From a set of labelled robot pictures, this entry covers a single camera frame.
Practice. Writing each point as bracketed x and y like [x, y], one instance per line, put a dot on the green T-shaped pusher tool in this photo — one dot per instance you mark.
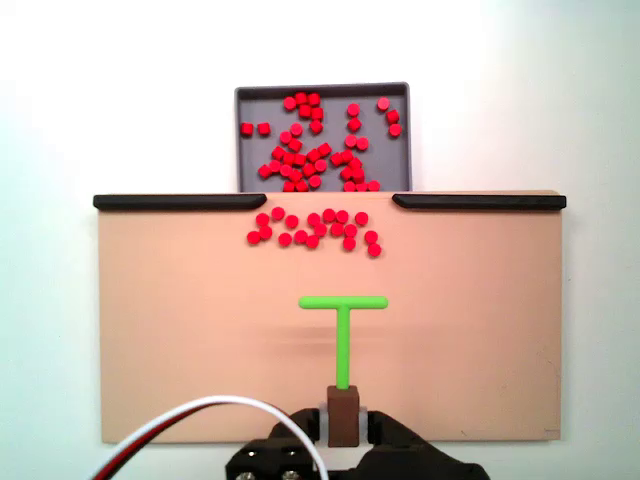
[343, 350]

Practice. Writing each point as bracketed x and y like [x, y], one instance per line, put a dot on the red cylindrical granule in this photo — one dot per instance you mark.
[317, 113]
[305, 111]
[347, 156]
[342, 216]
[296, 129]
[353, 109]
[263, 129]
[313, 99]
[370, 237]
[314, 181]
[349, 186]
[278, 213]
[351, 141]
[300, 236]
[358, 175]
[262, 219]
[300, 98]
[291, 221]
[374, 249]
[336, 159]
[361, 218]
[285, 170]
[354, 124]
[315, 125]
[289, 159]
[278, 153]
[313, 219]
[349, 243]
[337, 229]
[383, 103]
[285, 239]
[313, 155]
[265, 231]
[362, 144]
[308, 170]
[362, 187]
[373, 186]
[246, 129]
[289, 103]
[289, 186]
[392, 117]
[329, 215]
[264, 171]
[274, 166]
[296, 176]
[395, 130]
[350, 230]
[320, 165]
[254, 237]
[301, 186]
[320, 229]
[295, 145]
[324, 149]
[355, 164]
[346, 173]
[285, 137]
[299, 160]
[312, 242]

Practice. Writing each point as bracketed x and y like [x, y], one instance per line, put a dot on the grey tray container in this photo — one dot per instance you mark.
[385, 160]

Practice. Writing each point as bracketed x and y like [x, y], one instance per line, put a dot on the beige board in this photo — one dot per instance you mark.
[450, 325]

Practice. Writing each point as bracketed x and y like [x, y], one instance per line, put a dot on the black board edge rail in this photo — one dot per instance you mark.
[480, 202]
[175, 202]

